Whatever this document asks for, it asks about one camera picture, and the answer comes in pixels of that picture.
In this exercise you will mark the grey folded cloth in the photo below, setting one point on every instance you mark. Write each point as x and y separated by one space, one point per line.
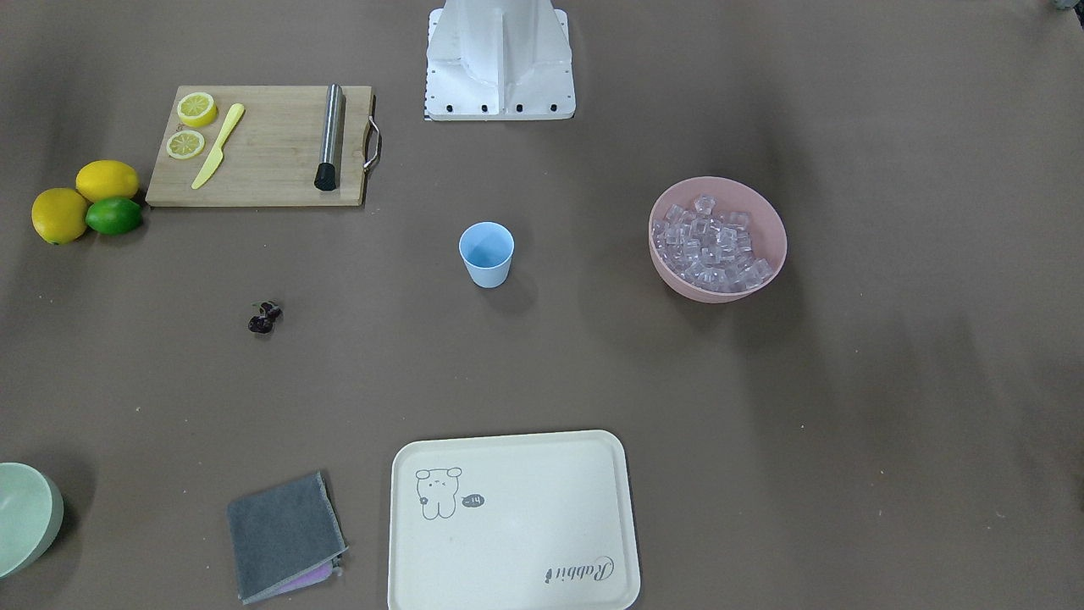
284 538

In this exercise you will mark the cream rabbit tray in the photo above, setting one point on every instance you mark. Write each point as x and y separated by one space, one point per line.
521 521

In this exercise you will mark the yellow plastic knife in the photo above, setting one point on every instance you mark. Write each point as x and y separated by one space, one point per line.
215 155

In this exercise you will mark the clear ice cubes pile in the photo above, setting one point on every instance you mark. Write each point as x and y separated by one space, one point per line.
709 247

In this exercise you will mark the yellow lemon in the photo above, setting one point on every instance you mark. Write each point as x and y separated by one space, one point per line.
59 215
105 179

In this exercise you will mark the green lime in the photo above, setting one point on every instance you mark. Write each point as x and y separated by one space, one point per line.
114 215

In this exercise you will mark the mint green bowl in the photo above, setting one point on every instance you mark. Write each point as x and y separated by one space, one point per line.
32 509

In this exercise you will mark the dark red cherries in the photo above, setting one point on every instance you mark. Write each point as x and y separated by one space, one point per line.
264 321

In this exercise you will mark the yellow lemon lower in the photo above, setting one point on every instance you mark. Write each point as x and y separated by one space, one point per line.
59 215

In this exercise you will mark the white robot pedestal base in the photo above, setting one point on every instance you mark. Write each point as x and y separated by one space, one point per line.
498 61

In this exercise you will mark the lemon half lower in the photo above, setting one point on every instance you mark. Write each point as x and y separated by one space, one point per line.
185 144

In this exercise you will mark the lemon half upper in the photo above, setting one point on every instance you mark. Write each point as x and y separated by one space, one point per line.
197 109

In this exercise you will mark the lemon half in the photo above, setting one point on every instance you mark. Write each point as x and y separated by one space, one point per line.
197 109
185 144

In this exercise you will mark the bamboo cutting board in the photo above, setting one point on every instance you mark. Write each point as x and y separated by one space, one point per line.
272 155

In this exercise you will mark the yellow lemon upper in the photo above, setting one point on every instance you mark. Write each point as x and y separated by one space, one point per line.
105 179

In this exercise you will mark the light blue plastic cup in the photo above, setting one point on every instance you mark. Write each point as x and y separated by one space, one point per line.
486 250

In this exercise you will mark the pink bowl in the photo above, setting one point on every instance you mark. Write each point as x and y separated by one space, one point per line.
768 231

